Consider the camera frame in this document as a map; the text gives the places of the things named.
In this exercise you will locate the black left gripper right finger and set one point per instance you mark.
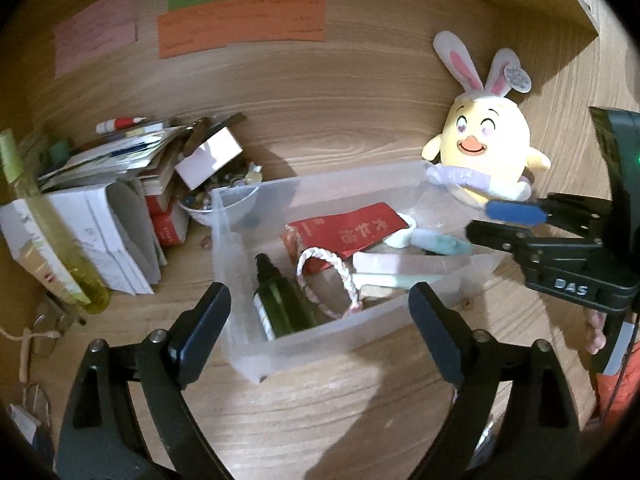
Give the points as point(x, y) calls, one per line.
point(539, 436)

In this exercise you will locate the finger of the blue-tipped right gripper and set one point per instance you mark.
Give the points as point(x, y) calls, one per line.
point(530, 209)

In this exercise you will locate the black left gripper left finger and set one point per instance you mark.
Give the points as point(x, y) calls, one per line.
point(101, 437)

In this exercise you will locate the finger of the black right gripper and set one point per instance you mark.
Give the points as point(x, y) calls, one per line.
point(523, 242)

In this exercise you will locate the teal squeeze tube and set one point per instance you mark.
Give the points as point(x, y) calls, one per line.
point(440, 244)

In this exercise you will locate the pink cosmetic tube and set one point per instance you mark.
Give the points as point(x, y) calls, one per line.
point(405, 264)

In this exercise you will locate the person's hand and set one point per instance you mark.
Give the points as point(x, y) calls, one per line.
point(595, 337)

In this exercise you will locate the yellow chick bunny plush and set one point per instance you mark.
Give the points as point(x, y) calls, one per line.
point(484, 148)

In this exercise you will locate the yellow liquid spray bottle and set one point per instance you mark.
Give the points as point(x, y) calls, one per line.
point(77, 281)

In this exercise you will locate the red envelope packet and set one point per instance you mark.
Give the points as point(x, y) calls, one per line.
point(343, 234)

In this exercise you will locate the beige cream tube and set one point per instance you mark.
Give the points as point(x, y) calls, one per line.
point(32, 260)

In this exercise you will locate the clear plastic storage bin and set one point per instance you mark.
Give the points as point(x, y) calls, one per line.
point(351, 309)

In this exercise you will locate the white booklets stack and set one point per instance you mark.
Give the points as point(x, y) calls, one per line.
point(112, 226)

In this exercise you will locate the dark green glass bottle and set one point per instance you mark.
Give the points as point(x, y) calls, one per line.
point(281, 307)

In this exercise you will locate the red book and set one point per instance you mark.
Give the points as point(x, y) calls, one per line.
point(170, 221)

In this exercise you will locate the white bowl of trinkets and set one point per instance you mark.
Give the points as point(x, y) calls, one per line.
point(230, 204)

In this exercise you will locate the small white box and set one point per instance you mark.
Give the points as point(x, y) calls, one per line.
point(208, 158)

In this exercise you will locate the red white marker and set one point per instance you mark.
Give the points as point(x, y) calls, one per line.
point(118, 124)

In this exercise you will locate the orange paper note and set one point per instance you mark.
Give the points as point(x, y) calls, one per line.
point(220, 23)

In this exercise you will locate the pink paper note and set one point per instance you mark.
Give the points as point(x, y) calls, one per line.
point(100, 28)

